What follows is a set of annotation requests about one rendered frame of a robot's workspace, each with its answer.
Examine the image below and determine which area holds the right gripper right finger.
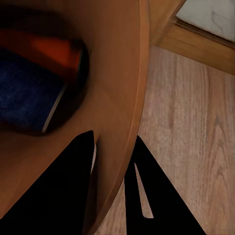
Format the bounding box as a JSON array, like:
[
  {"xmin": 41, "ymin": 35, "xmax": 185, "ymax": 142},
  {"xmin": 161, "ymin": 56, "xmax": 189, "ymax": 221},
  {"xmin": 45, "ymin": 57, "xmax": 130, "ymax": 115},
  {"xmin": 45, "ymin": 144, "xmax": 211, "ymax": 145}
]
[{"xmin": 124, "ymin": 136, "xmax": 206, "ymax": 235}]

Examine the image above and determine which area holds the trash can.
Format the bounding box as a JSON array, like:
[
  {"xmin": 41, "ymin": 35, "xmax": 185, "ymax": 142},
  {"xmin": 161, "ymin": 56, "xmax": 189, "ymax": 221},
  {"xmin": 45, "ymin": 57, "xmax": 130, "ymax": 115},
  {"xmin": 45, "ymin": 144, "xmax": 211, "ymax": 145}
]
[{"xmin": 0, "ymin": 0, "xmax": 150, "ymax": 235}]

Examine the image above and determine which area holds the can of soda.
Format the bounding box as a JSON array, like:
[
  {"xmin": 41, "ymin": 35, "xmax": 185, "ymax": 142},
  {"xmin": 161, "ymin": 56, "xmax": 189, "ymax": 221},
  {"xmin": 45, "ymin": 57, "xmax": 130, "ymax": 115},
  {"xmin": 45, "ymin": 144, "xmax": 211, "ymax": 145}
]
[
  {"xmin": 0, "ymin": 46, "xmax": 68, "ymax": 133},
  {"xmin": 0, "ymin": 27, "xmax": 86, "ymax": 93}
]

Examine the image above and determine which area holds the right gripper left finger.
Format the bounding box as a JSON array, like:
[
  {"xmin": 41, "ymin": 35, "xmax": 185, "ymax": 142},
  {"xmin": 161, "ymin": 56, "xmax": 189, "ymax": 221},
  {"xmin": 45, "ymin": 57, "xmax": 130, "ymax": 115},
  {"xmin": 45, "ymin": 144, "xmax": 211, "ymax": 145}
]
[{"xmin": 0, "ymin": 130, "xmax": 94, "ymax": 235}]

